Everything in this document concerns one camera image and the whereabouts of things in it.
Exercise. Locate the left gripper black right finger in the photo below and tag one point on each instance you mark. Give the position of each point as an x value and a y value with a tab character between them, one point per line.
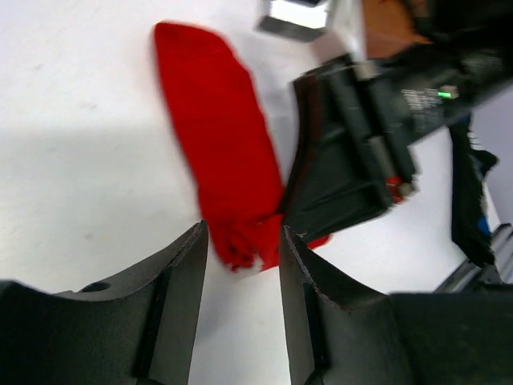
339	331

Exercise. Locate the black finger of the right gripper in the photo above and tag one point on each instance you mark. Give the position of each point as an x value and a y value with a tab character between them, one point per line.
352	162

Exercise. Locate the red santa sock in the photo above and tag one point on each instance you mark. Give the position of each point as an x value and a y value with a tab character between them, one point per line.
222	132

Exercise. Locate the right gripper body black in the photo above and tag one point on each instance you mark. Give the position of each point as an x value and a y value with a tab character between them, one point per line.
426	86

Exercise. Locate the black blue sock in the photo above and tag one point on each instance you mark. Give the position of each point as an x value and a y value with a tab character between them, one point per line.
470	229

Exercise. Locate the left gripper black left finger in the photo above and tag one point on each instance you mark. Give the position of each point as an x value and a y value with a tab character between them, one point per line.
135	327

